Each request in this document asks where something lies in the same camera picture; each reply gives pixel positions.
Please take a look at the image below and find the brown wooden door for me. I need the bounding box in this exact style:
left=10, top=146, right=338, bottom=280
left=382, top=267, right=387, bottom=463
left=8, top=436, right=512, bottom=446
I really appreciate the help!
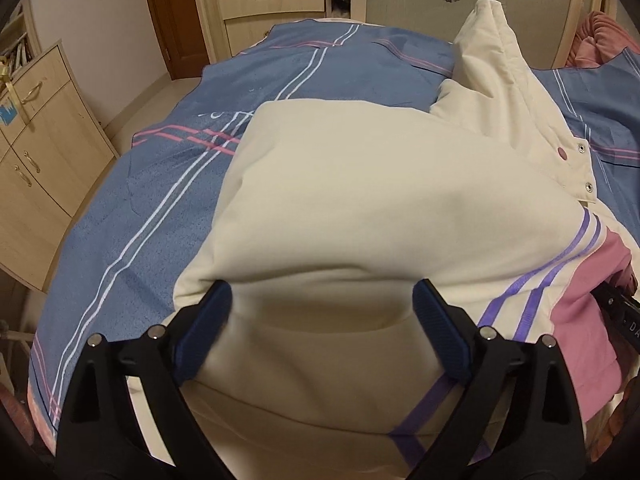
left=141, top=0, right=209, bottom=80

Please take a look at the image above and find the pink cloth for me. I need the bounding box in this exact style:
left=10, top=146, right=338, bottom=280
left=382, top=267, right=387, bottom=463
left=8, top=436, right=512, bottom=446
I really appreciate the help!
left=565, top=10, right=640, bottom=67

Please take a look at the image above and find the light wooden cabinet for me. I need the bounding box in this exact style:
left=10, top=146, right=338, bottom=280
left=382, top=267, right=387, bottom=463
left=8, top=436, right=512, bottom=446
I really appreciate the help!
left=0, top=39, right=121, bottom=293

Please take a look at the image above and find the floral padded headboard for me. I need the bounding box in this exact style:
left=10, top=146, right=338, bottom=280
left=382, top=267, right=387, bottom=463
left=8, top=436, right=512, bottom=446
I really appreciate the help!
left=350, top=0, right=603, bottom=68

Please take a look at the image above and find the blue striped bed sheet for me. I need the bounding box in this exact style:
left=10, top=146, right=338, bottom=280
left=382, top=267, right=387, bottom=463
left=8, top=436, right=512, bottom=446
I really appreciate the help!
left=27, top=19, right=640, bottom=441

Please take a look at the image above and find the light wooden drawer unit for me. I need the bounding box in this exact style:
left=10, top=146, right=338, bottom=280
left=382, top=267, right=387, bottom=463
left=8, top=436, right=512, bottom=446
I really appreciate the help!
left=189, top=0, right=335, bottom=63

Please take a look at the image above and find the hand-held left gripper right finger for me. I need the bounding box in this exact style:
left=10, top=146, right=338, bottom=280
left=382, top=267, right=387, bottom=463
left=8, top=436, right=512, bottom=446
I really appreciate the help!
left=405, top=278, right=587, bottom=480

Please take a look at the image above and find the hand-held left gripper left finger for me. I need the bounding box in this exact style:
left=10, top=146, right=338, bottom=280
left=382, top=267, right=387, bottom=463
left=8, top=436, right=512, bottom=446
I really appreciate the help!
left=55, top=279, right=234, bottom=480

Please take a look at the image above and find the cream jacket with purple stripes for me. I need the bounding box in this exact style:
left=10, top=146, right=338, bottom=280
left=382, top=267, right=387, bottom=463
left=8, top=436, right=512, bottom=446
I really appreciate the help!
left=127, top=0, right=632, bottom=480

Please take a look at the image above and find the row of books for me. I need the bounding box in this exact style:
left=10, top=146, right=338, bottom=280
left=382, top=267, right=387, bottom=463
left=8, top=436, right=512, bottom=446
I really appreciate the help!
left=0, top=32, right=35, bottom=76

